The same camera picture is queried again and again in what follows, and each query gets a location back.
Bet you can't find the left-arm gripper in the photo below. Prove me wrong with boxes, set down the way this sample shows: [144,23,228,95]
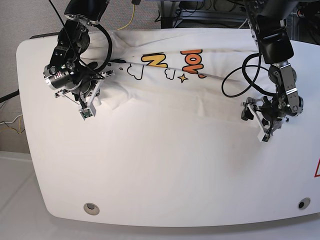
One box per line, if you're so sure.
[240,96,289,136]

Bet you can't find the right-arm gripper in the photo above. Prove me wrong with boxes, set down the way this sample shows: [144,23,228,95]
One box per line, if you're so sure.
[54,70,115,110]

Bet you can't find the white printed T-shirt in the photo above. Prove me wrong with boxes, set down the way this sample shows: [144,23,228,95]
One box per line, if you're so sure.
[79,27,281,128]

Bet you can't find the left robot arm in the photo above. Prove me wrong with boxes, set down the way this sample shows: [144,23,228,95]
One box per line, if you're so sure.
[241,0,304,142]

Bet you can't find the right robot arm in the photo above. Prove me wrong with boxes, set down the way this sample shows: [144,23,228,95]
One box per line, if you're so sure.
[43,0,113,118]

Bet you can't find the right table grommet hole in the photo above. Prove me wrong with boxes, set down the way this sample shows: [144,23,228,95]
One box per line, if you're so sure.
[297,197,311,210]

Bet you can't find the table grommet hole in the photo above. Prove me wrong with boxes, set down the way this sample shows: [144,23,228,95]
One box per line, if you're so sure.
[297,197,311,210]
[83,203,100,216]

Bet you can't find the left table grommet hole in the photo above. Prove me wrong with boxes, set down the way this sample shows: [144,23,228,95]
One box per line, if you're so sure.
[83,203,100,216]

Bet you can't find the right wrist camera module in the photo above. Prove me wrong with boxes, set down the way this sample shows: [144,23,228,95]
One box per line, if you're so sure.
[78,105,96,121]

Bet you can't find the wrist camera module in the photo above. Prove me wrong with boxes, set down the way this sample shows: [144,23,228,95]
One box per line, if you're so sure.
[78,105,96,121]
[257,129,272,143]

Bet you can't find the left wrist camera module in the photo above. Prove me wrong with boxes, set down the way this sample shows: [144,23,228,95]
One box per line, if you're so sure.
[257,129,272,143]

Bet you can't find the black right-arm cable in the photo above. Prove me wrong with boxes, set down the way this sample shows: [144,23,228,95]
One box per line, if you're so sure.
[82,23,113,73]

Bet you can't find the yellow white side cables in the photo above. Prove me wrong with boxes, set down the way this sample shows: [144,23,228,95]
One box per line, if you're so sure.
[0,114,25,136]

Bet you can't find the yellow floor cable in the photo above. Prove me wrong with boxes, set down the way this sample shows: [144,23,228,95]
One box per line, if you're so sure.
[117,3,137,31]

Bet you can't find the black equipment rack frame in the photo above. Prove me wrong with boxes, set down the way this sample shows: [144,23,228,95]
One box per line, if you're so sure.
[155,0,249,29]

